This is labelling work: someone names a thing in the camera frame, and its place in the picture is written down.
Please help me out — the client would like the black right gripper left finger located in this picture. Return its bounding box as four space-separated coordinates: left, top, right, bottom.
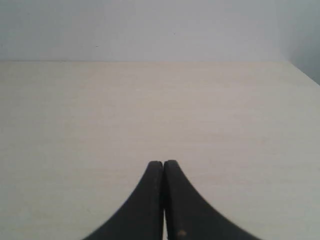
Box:
87 161 164 240

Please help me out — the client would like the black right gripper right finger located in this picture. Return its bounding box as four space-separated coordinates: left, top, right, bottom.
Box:
163 160 253 240

